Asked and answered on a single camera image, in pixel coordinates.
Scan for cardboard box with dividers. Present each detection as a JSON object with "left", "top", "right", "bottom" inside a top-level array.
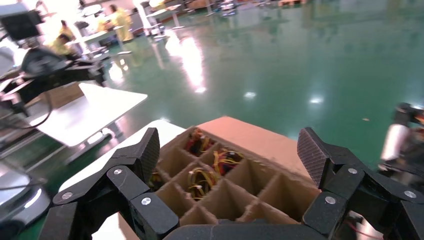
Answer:
[{"left": 117, "top": 115, "right": 322, "bottom": 240}]

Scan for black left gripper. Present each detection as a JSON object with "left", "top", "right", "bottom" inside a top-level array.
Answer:
[{"left": 20, "top": 47, "right": 69, "bottom": 80}]

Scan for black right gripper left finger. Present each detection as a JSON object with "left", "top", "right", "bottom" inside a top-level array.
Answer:
[{"left": 39, "top": 127, "right": 180, "bottom": 240}]

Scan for seated person in yellow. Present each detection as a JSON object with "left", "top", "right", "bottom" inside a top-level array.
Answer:
[{"left": 49, "top": 19, "right": 78, "bottom": 57}]

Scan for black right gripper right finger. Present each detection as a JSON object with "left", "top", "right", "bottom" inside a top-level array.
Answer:
[{"left": 296, "top": 127, "right": 424, "bottom": 240}]

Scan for white rectangular desk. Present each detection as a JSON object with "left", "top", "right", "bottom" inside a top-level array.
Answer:
[{"left": 29, "top": 82, "right": 149, "bottom": 165}]

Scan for silver power supply with cables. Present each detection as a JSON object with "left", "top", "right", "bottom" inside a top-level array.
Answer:
[
  {"left": 211, "top": 149, "right": 244, "bottom": 176},
  {"left": 147, "top": 168, "right": 163, "bottom": 191},
  {"left": 185, "top": 127, "right": 216, "bottom": 157},
  {"left": 187, "top": 167, "right": 220, "bottom": 201}
]

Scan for standing person in yellow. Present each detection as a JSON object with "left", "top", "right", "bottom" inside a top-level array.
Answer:
[{"left": 110, "top": 3, "right": 134, "bottom": 43}]

